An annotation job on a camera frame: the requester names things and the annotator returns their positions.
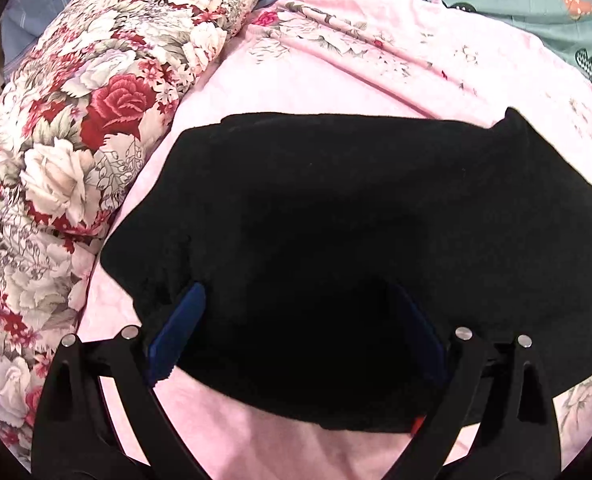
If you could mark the black pants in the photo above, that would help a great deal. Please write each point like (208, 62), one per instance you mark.
(326, 210)

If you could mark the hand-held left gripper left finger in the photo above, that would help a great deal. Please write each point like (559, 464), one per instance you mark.
(180, 327)

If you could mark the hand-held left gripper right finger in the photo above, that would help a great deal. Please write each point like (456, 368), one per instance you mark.
(422, 332)

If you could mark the red rose floral quilt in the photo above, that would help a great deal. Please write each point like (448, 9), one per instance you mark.
(101, 110)

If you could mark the pink floral bedsheet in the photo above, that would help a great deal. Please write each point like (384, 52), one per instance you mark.
(326, 75)

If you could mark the blue plaid pillow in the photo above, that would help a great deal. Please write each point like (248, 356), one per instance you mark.
(31, 5)

